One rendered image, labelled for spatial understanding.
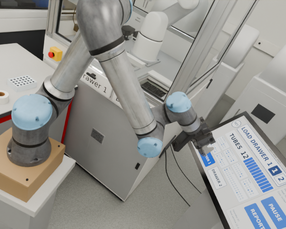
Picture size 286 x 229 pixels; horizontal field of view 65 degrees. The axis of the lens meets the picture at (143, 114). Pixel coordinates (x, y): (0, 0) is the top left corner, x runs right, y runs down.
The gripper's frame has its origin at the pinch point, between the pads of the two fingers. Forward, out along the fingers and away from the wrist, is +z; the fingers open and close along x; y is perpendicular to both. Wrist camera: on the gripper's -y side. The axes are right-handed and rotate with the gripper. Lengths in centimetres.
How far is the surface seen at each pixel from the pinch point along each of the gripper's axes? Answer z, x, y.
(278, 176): 2.4, -20.4, 20.4
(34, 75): -45, 76, -71
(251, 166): 2.4, -12.8, 14.3
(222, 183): 2.4, -14.3, 1.6
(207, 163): 2.4, -3.6, -0.1
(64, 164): -26, 8, -55
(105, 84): -21, 61, -34
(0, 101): -53, 41, -75
